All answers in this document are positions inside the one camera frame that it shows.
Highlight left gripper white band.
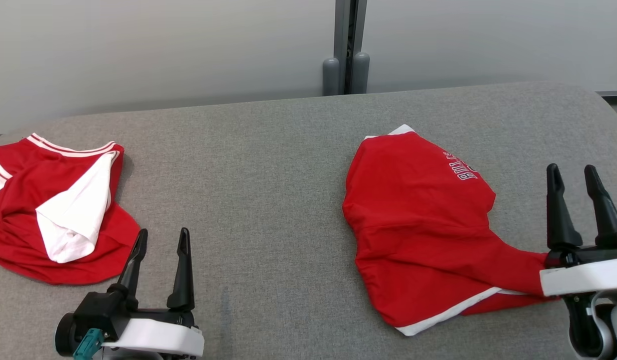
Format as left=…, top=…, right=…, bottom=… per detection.
left=96, top=227, right=205, bottom=360

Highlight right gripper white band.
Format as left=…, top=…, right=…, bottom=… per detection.
left=540, top=163, right=617, bottom=298

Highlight red jersey with white sleeves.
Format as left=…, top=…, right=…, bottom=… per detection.
left=0, top=132, right=142, bottom=286

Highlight red shorts with white hem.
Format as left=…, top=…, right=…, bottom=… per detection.
left=342, top=125, right=559, bottom=337

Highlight grey cylinder bumper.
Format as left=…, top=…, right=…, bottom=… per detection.
left=352, top=52, right=370, bottom=95
left=322, top=57, right=341, bottom=97

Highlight teal left camera connector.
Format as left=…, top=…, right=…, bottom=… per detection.
left=72, top=328, right=105, bottom=360

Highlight grey metal partition post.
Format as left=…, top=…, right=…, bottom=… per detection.
left=333, top=0, right=368, bottom=96

